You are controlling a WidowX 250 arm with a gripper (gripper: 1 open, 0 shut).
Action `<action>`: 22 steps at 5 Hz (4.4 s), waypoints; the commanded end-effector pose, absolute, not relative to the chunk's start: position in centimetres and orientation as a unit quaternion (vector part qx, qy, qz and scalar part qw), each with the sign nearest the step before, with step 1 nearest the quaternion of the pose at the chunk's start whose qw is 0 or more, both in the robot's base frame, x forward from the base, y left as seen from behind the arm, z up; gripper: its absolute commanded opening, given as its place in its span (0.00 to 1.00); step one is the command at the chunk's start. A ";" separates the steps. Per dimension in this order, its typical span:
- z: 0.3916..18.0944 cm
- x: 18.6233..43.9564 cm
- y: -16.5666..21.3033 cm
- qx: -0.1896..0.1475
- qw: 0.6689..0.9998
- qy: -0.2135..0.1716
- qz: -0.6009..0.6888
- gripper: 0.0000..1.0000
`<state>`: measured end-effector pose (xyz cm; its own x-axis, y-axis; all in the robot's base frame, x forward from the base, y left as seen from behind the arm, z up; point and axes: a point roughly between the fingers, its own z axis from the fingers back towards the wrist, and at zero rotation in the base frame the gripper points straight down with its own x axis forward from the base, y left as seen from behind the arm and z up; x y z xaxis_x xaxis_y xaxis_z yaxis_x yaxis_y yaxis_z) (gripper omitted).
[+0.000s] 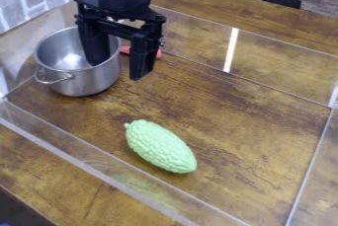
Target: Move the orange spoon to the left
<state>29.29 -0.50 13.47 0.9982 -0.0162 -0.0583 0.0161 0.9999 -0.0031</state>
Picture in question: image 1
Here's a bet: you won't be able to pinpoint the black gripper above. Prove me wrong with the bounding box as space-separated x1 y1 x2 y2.
74 0 168 81

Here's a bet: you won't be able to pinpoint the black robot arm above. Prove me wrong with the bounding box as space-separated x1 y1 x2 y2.
74 0 168 81

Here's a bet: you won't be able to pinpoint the orange spoon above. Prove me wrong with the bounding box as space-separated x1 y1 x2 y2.
121 45 164 59

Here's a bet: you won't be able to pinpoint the stainless steel pot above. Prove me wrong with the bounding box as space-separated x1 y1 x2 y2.
35 27 122 97

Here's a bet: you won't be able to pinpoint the green bitter gourd toy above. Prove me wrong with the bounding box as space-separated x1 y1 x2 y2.
125 119 198 174

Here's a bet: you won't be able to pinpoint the clear acrylic tray walls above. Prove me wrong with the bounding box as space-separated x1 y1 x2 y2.
0 6 338 226

